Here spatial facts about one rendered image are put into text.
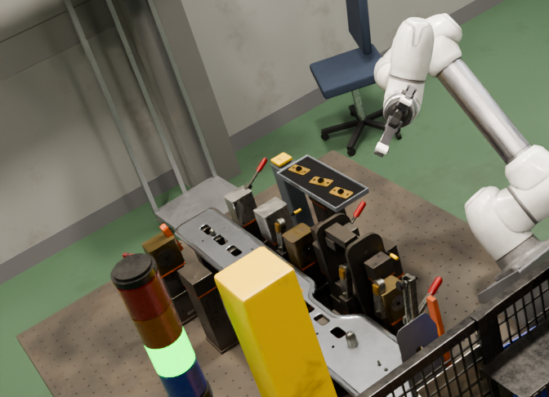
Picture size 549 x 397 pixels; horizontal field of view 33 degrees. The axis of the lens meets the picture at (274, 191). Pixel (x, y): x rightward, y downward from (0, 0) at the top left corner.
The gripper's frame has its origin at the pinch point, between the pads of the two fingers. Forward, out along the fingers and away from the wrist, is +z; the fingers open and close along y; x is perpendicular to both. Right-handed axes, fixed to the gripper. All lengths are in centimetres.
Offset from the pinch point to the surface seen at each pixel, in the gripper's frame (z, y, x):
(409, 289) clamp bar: -14, 42, -24
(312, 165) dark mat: -88, 44, 18
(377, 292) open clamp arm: -30, 53, -18
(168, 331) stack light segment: 101, 24, 18
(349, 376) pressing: -10, 72, -21
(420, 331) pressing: 17, 39, -28
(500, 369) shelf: 49, 26, -41
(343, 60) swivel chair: -324, 45, 39
